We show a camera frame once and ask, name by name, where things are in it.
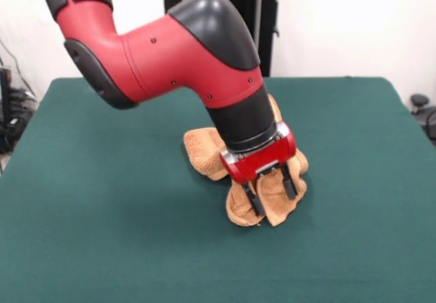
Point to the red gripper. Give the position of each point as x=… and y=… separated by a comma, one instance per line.
x=260, y=161

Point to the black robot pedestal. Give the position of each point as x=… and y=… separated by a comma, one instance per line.
x=269, y=27

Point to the black office chair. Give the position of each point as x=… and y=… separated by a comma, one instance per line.
x=424, y=110

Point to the black electronic box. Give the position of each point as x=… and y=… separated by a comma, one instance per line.
x=5, y=85

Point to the orange terry towel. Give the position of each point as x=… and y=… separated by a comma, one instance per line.
x=204, y=156

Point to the dark green table cloth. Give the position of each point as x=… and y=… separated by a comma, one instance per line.
x=102, y=197

